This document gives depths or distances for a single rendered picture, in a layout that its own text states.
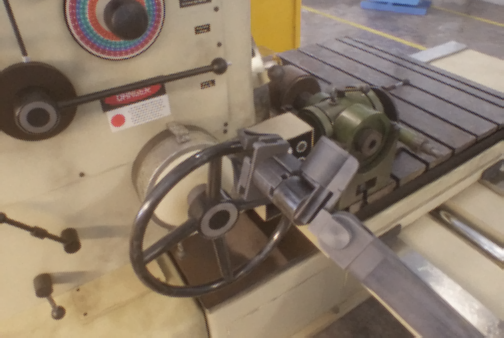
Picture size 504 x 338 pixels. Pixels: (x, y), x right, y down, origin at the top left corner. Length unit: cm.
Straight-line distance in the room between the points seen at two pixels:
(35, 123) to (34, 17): 17
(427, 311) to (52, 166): 70
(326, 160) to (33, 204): 61
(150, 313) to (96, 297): 22
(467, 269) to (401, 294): 106
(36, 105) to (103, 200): 31
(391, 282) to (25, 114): 60
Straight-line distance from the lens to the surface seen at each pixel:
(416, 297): 56
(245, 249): 163
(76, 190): 89
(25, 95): 72
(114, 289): 160
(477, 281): 159
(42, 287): 99
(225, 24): 85
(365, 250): 54
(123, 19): 66
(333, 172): 54
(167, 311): 152
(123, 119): 83
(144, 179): 82
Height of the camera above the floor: 185
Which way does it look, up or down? 35 degrees down
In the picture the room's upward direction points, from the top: 2 degrees counter-clockwise
